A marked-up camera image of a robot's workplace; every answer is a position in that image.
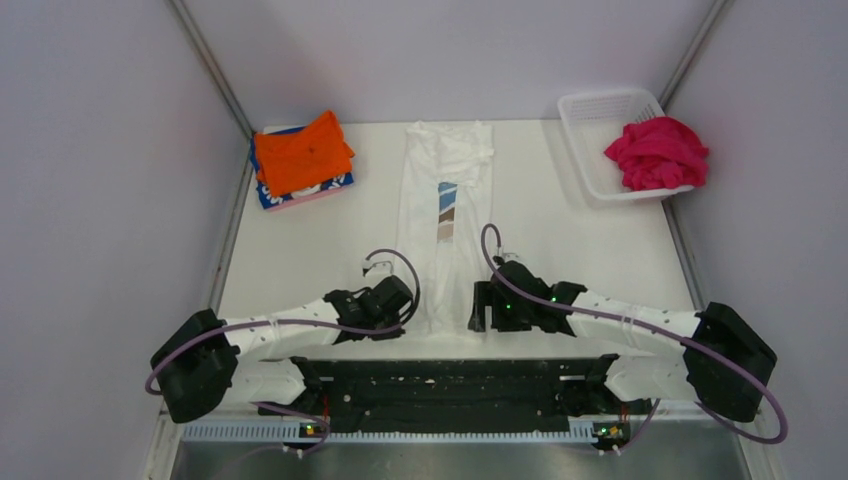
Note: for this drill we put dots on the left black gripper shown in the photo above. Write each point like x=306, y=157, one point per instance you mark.
x=386, y=335

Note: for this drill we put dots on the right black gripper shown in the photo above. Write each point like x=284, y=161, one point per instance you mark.
x=486, y=293

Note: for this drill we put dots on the white printed t-shirt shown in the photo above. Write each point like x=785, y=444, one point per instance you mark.
x=446, y=198

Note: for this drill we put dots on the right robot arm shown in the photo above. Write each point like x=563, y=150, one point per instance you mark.
x=709, y=357

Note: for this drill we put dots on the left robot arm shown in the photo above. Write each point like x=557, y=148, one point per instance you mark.
x=211, y=362

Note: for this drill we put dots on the pink folded t-shirt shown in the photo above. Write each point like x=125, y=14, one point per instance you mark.
x=307, y=196

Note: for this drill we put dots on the orange folded t-shirt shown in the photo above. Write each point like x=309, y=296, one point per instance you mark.
x=293, y=162

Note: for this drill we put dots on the white plastic basket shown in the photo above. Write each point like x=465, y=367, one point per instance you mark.
x=591, y=122

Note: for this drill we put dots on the pink crumpled t-shirt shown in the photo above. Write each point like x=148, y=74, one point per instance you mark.
x=660, y=153

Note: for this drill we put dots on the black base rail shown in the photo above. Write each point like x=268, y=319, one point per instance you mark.
x=458, y=396

